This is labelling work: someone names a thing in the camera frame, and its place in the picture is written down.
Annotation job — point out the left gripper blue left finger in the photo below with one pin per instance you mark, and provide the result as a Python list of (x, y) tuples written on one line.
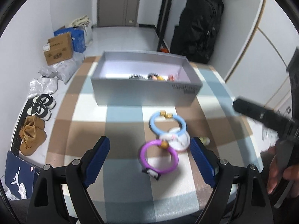
[(47, 203)]

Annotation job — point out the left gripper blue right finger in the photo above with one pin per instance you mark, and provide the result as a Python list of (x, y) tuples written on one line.
[(237, 191)]

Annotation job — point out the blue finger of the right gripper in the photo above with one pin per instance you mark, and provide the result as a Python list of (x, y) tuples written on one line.
[(269, 118)]

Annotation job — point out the white round compact case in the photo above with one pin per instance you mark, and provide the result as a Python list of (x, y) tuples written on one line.
[(179, 143)]

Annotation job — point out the pink doll figure charm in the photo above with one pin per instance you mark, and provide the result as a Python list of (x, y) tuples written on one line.
[(154, 76)]

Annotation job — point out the person's right hand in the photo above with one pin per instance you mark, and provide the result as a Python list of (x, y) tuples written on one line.
[(291, 173)]

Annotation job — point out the blue jordan shoe box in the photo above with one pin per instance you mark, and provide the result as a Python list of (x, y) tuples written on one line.
[(20, 176)]

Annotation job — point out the tan suede boot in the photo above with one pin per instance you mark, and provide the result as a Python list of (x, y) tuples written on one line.
[(32, 137), (34, 121)]

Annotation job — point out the checkered tablecloth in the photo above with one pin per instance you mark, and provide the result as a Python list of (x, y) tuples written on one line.
[(141, 181)]

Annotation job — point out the black white sneaker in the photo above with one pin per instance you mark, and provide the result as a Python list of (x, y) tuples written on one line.
[(40, 111), (46, 99)]

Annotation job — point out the black backpack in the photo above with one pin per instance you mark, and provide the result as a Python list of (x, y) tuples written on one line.
[(195, 35)]

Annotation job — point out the white plastic bag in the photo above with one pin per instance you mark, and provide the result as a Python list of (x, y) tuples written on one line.
[(42, 85)]

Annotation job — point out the orange object on floor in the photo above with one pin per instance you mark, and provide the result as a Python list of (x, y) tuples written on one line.
[(164, 50)]

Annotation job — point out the grey plastic mailer bag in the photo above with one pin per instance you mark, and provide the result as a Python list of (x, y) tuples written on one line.
[(63, 70)]

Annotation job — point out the grey phone box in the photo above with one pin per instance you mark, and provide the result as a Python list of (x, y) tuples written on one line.
[(120, 79)]

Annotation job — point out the brown cardboard box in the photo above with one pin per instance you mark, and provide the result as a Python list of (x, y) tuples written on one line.
[(58, 48)]

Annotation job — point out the black metal rack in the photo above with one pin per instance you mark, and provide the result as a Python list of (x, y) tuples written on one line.
[(162, 23)]

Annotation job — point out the blue cardboard box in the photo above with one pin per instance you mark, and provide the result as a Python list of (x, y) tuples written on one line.
[(77, 36)]

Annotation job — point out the white bag with clothes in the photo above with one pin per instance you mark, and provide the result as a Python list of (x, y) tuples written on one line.
[(84, 23)]

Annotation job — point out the grey door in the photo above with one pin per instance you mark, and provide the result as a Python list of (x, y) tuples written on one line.
[(113, 13)]

